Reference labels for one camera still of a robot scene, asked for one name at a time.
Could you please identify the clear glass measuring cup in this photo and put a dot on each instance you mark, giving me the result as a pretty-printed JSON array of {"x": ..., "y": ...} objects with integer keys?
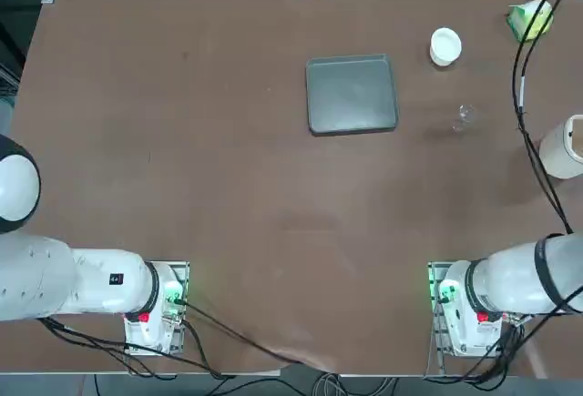
[{"x": 464, "y": 118}]

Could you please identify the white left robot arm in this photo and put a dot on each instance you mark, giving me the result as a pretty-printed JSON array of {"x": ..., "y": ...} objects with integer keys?
[{"x": 91, "y": 282}]

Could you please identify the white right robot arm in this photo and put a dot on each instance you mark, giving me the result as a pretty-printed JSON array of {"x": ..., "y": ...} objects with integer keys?
[{"x": 514, "y": 277}]

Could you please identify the white bowl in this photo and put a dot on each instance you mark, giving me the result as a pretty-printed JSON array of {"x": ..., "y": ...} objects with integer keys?
[{"x": 445, "y": 45}]

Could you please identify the dark grey tray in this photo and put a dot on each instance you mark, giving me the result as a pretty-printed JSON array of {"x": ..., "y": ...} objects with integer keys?
[{"x": 350, "y": 93}]

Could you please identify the beige lidded trash can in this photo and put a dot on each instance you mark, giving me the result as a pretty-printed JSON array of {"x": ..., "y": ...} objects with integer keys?
[{"x": 558, "y": 155}]

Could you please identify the green tissue pack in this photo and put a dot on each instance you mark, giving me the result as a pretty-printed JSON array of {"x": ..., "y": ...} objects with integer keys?
[{"x": 530, "y": 20}]

